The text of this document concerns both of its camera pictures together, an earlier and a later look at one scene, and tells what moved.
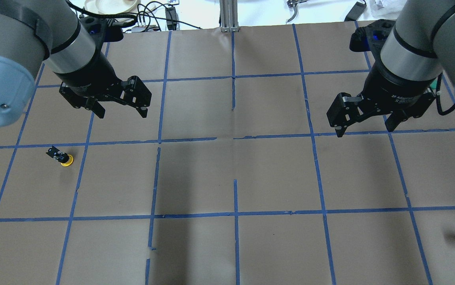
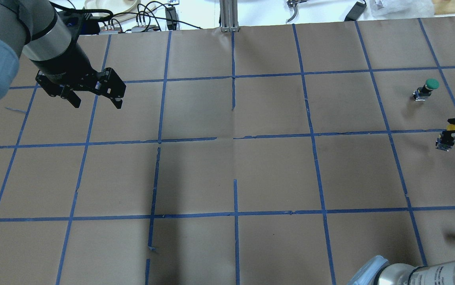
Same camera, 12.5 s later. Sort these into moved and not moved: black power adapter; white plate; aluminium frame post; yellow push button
Moved: yellow push button
Not moved: aluminium frame post; white plate; black power adapter
